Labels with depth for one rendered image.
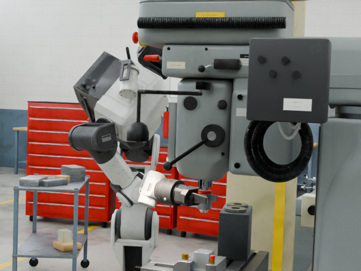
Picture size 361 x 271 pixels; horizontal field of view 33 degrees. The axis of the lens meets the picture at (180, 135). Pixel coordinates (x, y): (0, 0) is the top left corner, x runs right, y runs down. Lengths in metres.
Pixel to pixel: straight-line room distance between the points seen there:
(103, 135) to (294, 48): 0.92
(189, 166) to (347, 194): 0.50
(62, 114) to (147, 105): 5.08
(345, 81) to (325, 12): 9.27
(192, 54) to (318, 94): 0.49
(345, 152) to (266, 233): 2.06
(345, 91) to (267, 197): 1.99
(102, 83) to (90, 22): 9.92
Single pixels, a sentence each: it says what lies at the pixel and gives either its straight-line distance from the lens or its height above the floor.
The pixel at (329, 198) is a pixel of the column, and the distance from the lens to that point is 1.76.
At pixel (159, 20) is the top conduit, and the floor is 1.80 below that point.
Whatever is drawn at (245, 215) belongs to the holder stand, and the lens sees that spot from 2.46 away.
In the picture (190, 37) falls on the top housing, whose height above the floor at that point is 1.75.
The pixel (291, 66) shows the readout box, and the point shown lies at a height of 1.65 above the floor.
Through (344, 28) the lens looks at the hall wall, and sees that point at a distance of 11.00.
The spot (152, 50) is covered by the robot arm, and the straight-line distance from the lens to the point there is 2.39.
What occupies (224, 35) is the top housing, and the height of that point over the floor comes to 1.75.
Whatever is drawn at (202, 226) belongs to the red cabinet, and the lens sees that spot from 6.79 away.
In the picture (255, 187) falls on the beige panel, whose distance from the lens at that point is 3.73.
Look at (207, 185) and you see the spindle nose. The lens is 1.98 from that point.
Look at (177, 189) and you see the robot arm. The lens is 2.02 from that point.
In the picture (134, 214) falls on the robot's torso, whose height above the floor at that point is 1.06.
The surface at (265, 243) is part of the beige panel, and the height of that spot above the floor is 0.71.
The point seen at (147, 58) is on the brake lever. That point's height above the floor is 1.70.
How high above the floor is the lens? 1.57
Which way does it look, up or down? 4 degrees down
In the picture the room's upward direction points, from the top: 2 degrees clockwise
